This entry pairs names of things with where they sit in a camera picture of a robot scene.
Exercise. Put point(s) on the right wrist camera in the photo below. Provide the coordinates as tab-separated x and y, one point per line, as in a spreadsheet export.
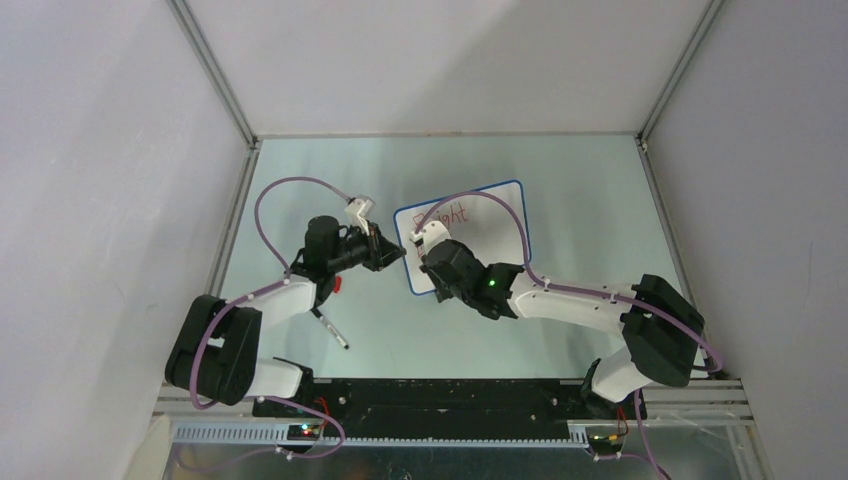
428	236

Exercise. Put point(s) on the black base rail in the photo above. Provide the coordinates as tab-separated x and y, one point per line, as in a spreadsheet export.
462	413

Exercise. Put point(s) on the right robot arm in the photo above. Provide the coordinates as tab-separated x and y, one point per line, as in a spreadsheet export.
660	329

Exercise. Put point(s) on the black whiteboard marker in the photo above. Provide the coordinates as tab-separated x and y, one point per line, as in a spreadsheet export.
331	328

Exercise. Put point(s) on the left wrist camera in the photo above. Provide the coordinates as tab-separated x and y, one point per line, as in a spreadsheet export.
357	212

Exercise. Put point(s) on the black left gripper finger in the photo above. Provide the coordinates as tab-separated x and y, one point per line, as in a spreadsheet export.
378	241
387	254

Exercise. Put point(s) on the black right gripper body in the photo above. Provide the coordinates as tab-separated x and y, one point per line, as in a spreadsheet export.
464	296

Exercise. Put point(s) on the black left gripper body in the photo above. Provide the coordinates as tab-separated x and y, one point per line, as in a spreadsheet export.
360	245

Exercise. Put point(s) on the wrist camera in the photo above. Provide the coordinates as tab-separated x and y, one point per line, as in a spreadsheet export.
357	212
428	236

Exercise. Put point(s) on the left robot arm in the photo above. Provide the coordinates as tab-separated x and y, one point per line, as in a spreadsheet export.
216	353

